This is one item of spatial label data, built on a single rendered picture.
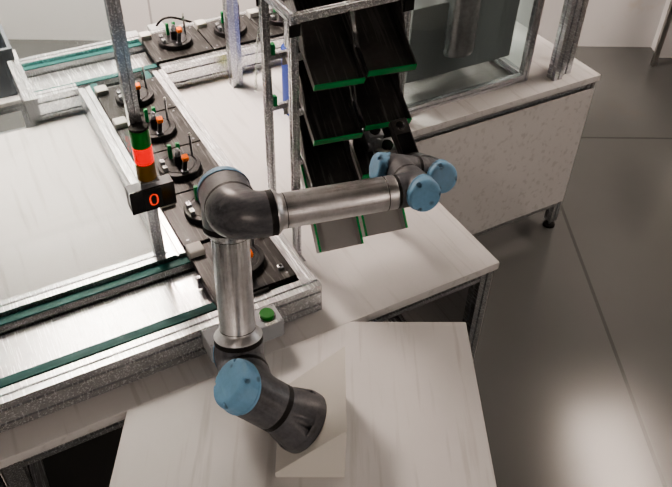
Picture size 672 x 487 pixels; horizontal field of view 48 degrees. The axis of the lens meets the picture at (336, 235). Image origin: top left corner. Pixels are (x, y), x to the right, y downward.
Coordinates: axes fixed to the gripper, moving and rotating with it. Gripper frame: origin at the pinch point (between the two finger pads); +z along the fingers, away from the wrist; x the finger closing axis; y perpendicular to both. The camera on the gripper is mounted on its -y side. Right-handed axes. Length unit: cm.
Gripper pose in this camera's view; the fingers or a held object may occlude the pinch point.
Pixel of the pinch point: (385, 147)
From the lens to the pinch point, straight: 204.5
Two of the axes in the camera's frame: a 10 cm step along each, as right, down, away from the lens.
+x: 9.4, -2.3, 2.6
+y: 1.4, 9.4, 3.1
